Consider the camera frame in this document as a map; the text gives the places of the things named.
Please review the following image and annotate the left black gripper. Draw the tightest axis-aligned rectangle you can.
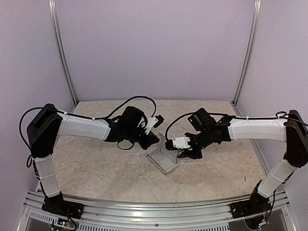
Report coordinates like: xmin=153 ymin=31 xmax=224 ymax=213
xmin=126 ymin=125 xmax=160 ymax=151

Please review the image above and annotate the white paper box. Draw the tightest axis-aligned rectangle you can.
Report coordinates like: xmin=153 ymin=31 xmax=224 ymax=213
xmin=147 ymin=133 xmax=180 ymax=175

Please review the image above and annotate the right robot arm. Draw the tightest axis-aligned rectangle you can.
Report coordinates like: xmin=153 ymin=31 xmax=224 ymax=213
xmin=171 ymin=108 xmax=308 ymax=214

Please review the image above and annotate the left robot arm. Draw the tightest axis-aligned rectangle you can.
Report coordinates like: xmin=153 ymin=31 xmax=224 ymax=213
xmin=26 ymin=103 xmax=164 ymax=214

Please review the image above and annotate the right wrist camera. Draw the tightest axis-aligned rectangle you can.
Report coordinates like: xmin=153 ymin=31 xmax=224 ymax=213
xmin=165 ymin=137 xmax=191 ymax=150

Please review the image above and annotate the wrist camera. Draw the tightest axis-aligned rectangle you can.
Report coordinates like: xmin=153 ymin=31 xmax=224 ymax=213
xmin=145 ymin=115 xmax=164 ymax=135
xmin=165 ymin=137 xmax=191 ymax=150

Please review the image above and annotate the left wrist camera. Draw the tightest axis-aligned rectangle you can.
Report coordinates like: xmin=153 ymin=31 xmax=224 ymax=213
xmin=145 ymin=115 xmax=164 ymax=135

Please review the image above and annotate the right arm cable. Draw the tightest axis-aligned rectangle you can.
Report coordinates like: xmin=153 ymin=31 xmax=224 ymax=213
xmin=165 ymin=110 xmax=308 ymax=147

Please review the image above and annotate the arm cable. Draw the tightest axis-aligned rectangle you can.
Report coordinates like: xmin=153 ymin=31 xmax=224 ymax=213
xmin=19 ymin=96 xmax=157 ymax=168
xmin=165 ymin=110 xmax=308 ymax=147

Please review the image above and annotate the front aluminium rail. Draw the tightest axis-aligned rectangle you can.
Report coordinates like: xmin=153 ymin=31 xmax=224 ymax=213
xmin=15 ymin=190 xmax=299 ymax=231

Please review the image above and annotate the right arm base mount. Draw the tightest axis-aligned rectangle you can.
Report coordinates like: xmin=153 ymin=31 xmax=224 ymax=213
xmin=230 ymin=200 xmax=271 ymax=218

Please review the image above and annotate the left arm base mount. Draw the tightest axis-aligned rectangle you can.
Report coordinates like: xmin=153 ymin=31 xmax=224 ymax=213
xmin=42 ymin=200 xmax=84 ymax=219

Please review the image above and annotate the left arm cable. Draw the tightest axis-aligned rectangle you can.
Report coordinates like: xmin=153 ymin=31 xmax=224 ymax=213
xmin=19 ymin=96 xmax=157 ymax=168

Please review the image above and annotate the right aluminium frame post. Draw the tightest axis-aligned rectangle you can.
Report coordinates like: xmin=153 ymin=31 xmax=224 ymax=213
xmin=232 ymin=0 xmax=262 ymax=107

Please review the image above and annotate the aluminium frame post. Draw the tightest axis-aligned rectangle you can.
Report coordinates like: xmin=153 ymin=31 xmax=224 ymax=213
xmin=48 ymin=0 xmax=79 ymax=107
xmin=232 ymin=0 xmax=262 ymax=107

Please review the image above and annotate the left aluminium frame post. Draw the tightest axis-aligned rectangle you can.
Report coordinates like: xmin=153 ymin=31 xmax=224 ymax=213
xmin=48 ymin=0 xmax=79 ymax=107

